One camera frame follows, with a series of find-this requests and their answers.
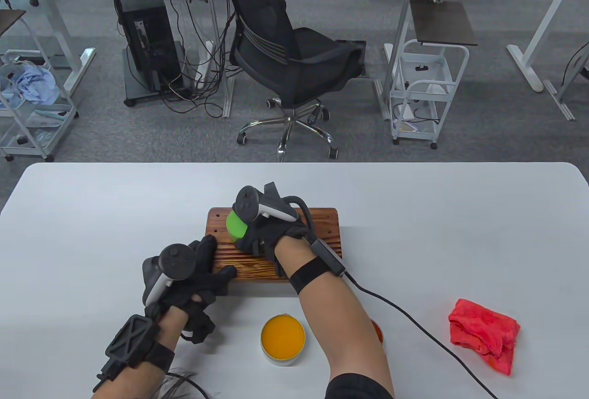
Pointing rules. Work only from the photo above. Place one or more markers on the light blue cloth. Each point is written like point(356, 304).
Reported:
point(32, 86)

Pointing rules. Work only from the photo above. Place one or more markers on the black box wrist camera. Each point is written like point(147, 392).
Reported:
point(327, 257)

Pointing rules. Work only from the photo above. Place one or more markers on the black computer tower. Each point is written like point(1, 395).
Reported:
point(152, 49)

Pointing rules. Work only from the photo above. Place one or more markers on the grey rolling computer stand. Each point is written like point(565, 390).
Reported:
point(138, 93)

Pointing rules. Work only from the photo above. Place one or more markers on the red cloth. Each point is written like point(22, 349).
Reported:
point(487, 330)

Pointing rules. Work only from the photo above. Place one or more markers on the person's right hand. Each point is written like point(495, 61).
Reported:
point(271, 235)

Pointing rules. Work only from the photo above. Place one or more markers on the person's black sleeve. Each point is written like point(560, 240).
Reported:
point(356, 387)

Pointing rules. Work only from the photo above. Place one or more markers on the white power strip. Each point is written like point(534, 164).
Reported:
point(202, 70)

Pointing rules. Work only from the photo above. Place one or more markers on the black mesh office chair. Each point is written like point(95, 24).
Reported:
point(276, 49)

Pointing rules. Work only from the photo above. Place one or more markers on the dark brown side table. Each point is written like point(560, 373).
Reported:
point(9, 19)

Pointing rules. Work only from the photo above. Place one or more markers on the yellowish booklet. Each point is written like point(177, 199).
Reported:
point(407, 126)

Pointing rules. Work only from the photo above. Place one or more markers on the black floor box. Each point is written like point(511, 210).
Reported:
point(354, 43)

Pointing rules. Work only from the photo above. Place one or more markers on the black lattice wrist mount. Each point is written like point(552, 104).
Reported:
point(129, 341)

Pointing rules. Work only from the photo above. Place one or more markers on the red label tin lid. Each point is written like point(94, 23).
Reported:
point(378, 331)

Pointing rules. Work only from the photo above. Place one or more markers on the person's left forearm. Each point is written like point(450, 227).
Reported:
point(135, 383)

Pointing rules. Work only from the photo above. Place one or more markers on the brown wooden stool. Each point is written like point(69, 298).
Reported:
point(326, 228)

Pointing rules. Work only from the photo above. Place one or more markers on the round silver wood wax tin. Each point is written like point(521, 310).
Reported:
point(283, 337)

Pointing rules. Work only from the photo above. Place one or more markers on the person's left hand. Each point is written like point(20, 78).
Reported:
point(200, 286)

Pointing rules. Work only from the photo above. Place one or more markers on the black and white controller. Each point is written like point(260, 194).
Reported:
point(246, 203)
point(177, 261)

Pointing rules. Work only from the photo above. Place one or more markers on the white paper bag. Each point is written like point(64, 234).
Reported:
point(437, 88)

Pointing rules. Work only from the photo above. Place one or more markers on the green round sponge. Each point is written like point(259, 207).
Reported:
point(235, 228)

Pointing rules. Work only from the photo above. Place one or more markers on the dark brown board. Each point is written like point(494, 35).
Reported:
point(441, 21)

